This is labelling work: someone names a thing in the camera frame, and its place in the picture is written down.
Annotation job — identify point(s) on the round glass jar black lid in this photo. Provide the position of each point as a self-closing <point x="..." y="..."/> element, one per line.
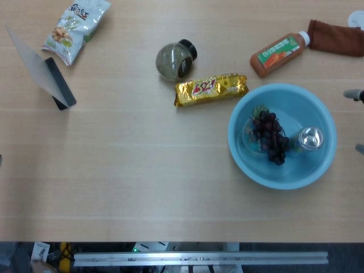
<point x="170" y="61"/>

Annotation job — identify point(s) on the blue plastic bowl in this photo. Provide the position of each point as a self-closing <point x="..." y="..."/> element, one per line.
<point x="284" y="176"/>

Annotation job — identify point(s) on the yellow post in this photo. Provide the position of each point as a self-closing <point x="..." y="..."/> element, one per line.
<point x="64" y="256"/>

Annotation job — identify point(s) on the blue green drink can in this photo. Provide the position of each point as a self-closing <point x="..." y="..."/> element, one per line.
<point x="311" y="138"/>

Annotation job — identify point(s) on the aluminium rail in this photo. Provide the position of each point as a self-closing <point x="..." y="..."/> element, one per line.
<point x="199" y="258"/>

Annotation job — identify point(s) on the brown cloth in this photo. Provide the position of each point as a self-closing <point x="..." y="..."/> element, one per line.
<point x="335" y="38"/>

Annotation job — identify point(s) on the white round disc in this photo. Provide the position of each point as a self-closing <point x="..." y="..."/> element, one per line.
<point x="357" y="18"/>

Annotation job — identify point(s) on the white green snack bag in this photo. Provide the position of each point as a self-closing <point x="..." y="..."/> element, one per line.
<point x="71" y="31"/>

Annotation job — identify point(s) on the orange juice bottle white cap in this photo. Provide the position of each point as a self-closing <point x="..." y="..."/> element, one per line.
<point x="273" y="55"/>

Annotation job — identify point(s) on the black panel stand base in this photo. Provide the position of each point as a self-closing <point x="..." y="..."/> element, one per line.
<point x="61" y="82"/>

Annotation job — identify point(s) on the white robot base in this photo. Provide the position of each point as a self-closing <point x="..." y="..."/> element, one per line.
<point x="150" y="247"/>

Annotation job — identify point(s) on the gold biscuit packet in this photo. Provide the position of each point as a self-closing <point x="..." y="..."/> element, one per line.
<point x="207" y="89"/>

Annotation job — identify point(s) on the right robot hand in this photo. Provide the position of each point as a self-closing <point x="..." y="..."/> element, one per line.
<point x="352" y="94"/>

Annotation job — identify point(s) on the dark purple grape bunch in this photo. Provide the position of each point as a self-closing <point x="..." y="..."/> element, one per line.
<point x="270" y="136"/>

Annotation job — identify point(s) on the white card with dark figure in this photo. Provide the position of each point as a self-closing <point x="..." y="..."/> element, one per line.
<point x="39" y="251"/>

